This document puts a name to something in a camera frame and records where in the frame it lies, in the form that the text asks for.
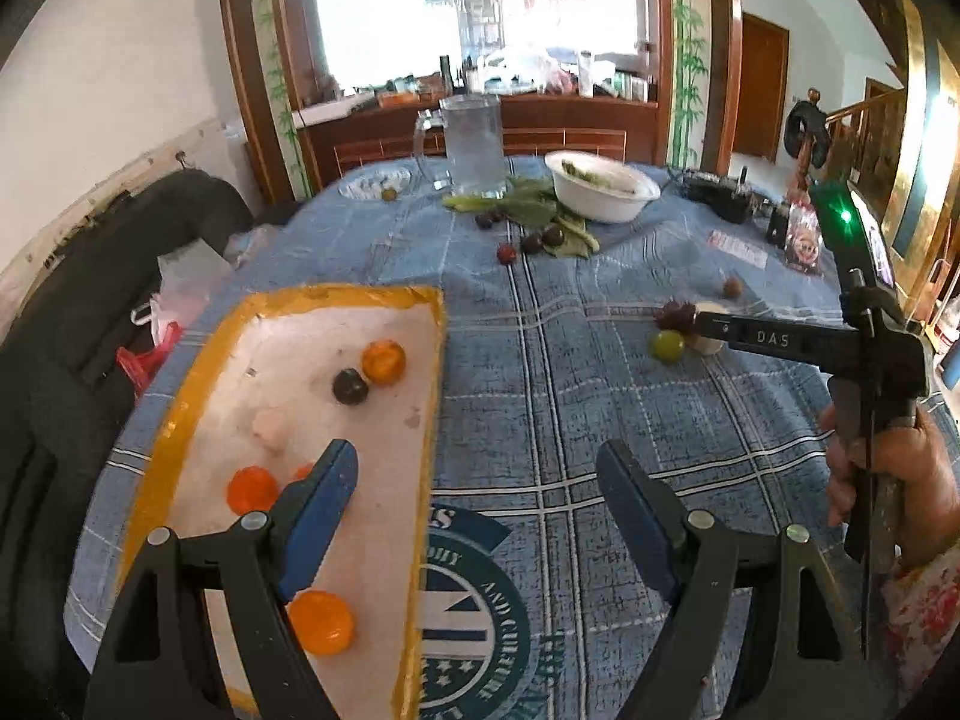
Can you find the yellow-rimmed white foam tray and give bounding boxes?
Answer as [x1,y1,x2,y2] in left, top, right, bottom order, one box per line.
[116,283,449,717]

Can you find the white sugarcane chunk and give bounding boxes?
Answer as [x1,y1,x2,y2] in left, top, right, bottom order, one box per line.
[686,302,732,355]

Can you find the clear glass pitcher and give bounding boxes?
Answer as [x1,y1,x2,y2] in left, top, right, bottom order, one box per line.
[412,94,507,200]

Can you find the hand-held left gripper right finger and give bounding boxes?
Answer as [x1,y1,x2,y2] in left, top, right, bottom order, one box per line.
[596,440,897,720]

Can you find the white bowl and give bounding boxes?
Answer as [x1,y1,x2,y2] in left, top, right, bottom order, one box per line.
[544,151,662,224]

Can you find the red plastic bag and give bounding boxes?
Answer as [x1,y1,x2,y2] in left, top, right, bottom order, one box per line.
[116,322,185,398]

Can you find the clear glass plate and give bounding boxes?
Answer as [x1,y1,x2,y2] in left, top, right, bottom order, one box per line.
[337,167,412,201]

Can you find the white paper card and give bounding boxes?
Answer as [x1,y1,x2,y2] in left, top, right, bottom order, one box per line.
[706,229,770,269]

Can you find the green vegetables in bowl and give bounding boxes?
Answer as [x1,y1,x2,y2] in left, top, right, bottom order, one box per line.
[559,160,623,187]

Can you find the pale peach fruit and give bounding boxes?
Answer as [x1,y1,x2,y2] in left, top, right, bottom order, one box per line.
[251,406,290,451]

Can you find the medium orange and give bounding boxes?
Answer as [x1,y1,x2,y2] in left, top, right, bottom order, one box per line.
[227,466,282,515]

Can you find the brown wooden door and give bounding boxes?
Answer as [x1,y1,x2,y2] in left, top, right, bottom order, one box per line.
[731,13,792,164]

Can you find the leafy green vegetables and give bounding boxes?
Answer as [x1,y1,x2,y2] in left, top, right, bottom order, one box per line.
[442,178,601,256]

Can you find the person's right forearm floral sleeve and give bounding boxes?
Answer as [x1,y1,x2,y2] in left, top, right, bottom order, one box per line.
[881,540,960,706]

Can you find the wooden stair railing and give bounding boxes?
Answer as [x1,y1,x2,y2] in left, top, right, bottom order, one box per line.
[795,86,908,200]

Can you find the dark purple plum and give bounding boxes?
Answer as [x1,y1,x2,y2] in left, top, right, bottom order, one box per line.
[332,369,370,406]

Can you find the black jacket on post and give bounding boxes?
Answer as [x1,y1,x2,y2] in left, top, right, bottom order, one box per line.
[786,99,832,166]

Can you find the small orange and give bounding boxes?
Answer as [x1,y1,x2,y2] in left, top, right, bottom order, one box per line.
[362,340,407,385]

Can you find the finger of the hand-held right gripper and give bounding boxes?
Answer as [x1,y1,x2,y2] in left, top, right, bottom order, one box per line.
[694,310,847,374]

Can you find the blue plaid tablecloth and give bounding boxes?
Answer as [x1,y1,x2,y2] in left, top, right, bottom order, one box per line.
[64,154,960,720]

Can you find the white plastic bag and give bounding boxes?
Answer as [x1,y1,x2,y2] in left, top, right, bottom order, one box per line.
[131,240,233,338]

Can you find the wooden counter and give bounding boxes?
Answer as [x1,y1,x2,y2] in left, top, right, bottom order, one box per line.
[296,94,661,188]

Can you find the clear snack packet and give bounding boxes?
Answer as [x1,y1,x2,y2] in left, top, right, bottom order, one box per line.
[784,202,826,275]

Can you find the black electronic device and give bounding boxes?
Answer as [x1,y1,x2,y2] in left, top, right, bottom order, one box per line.
[679,165,758,224]

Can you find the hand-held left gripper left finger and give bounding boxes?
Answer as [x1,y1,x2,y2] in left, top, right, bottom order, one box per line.
[82,439,359,720]

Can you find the black leather chair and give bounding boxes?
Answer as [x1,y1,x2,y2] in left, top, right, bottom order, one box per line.
[0,169,256,691]

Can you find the person's right hand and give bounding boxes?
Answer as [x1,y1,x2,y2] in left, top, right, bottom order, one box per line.
[817,401,960,572]

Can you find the large orange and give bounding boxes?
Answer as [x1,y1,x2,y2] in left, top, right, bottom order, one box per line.
[289,590,356,653]

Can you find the plastic bag on counter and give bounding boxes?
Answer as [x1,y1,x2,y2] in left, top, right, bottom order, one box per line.
[480,49,578,95]

